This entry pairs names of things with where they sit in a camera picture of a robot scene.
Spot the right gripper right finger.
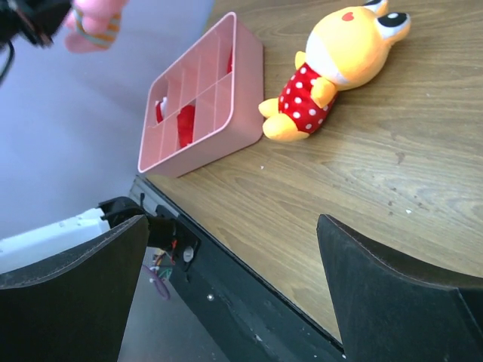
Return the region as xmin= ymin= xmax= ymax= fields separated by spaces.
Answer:
xmin=317 ymin=215 xmax=482 ymax=362

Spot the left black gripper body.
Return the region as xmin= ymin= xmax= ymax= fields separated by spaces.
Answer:
xmin=1 ymin=0 xmax=72 ymax=48

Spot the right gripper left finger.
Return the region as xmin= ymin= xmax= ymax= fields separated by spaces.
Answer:
xmin=1 ymin=216 xmax=149 ymax=361

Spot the pink striped plush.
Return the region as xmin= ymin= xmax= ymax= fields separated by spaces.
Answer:
xmin=64 ymin=0 xmax=128 ymax=54

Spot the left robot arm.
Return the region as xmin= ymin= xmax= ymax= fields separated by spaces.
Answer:
xmin=1 ymin=1 xmax=177 ymax=274

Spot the red white striped item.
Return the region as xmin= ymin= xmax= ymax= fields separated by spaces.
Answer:
xmin=155 ymin=97 xmax=168 ymax=124

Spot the red item in tray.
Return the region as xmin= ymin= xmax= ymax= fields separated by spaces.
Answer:
xmin=226 ymin=49 xmax=233 ymax=74
xmin=177 ymin=105 xmax=195 ymax=148

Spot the pink divided storage tray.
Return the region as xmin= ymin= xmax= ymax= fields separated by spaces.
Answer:
xmin=137 ymin=12 xmax=263 ymax=177

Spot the yellow plush red dotted dress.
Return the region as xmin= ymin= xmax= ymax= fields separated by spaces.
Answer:
xmin=258 ymin=1 xmax=411 ymax=142

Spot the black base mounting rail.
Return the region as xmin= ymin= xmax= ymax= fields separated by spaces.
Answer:
xmin=129 ymin=176 xmax=346 ymax=361

